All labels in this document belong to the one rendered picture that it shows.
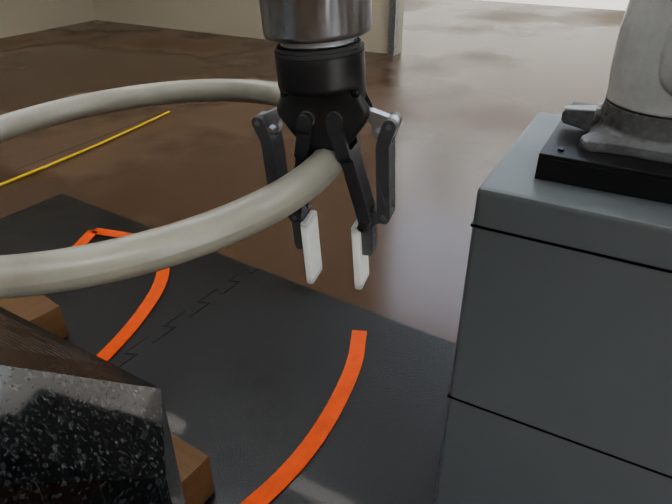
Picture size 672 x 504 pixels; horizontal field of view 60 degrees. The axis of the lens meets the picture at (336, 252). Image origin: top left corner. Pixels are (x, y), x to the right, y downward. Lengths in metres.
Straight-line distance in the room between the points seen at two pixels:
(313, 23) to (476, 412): 0.77
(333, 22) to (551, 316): 0.58
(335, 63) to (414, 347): 1.35
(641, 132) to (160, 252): 0.68
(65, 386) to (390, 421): 0.98
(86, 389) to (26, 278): 0.31
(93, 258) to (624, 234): 0.63
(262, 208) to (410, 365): 1.28
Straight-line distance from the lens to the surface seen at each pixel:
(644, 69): 0.89
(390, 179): 0.52
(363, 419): 1.53
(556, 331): 0.91
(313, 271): 0.59
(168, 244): 0.42
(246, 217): 0.43
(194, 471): 1.31
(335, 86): 0.48
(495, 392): 1.02
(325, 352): 1.71
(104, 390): 0.75
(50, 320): 1.89
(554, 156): 0.87
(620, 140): 0.90
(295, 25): 0.46
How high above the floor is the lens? 1.14
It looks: 31 degrees down
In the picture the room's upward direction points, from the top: straight up
